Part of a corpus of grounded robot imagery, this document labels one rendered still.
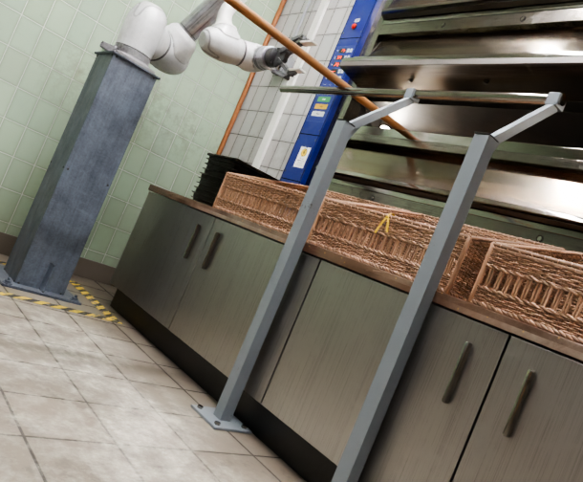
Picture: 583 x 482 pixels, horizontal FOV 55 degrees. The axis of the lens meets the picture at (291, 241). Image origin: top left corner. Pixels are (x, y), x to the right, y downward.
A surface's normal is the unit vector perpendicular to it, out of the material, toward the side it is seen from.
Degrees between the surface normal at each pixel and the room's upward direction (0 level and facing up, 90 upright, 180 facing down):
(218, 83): 90
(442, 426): 90
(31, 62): 90
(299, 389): 90
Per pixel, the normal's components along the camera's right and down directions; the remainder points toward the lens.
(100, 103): 0.61, 0.23
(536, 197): -0.52, -0.61
